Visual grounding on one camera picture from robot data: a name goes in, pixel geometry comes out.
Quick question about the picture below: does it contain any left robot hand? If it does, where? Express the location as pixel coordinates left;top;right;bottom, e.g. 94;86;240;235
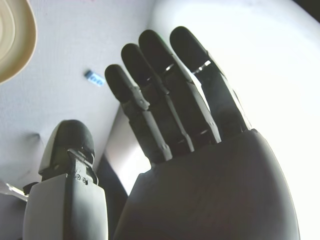
23;26;301;240

